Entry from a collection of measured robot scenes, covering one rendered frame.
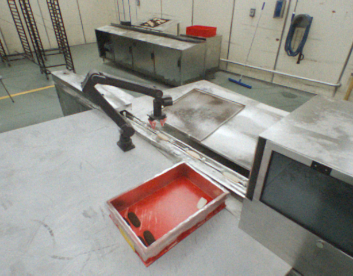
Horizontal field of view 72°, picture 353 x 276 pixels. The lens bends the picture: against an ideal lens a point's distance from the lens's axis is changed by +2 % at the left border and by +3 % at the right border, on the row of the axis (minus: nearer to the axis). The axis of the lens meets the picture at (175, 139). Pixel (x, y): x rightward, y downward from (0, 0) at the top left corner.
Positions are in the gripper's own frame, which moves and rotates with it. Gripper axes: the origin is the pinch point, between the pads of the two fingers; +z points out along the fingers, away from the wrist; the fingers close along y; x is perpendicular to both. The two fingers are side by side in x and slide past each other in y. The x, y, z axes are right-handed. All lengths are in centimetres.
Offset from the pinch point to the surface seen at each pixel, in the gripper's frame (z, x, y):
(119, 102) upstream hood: 0, 51, 3
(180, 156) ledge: 5.4, -30.0, -7.2
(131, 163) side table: 10.3, -10.4, -29.5
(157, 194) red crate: 10, -41, -35
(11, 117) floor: 96, 301, -40
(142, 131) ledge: 5.7, 10.0, -6.0
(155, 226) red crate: 10, -55, -48
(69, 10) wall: -11, 700, 246
